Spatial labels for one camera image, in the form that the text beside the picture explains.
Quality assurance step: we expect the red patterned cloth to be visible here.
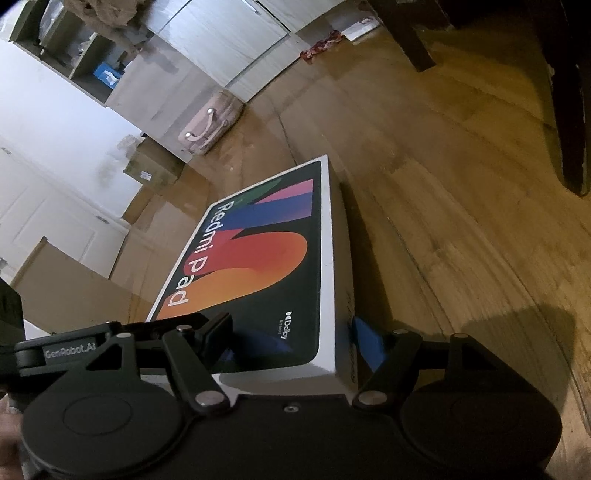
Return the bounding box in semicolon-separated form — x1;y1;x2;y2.
300;30;345;63

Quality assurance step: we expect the white door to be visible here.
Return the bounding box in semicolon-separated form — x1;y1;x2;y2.
0;147;127;282

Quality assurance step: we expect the pink suitcase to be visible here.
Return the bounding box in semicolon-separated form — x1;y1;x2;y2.
177;91;245;155

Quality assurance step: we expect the Redmi Pad SE box lid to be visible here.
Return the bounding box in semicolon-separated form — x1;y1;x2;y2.
148;156;358;397

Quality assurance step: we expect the dark wooden chair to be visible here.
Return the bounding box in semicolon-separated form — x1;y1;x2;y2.
370;1;590;197

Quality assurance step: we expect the brown cardboard box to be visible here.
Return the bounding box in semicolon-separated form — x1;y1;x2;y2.
123;136;184;193

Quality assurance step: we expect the person's left hand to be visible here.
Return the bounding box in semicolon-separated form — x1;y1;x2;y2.
0;394;23;480

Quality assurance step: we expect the blue item on shelf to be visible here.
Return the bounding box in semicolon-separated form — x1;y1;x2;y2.
93;62;122;89

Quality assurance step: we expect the beige cardboard panel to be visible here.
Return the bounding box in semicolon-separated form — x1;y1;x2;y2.
11;237;141;334

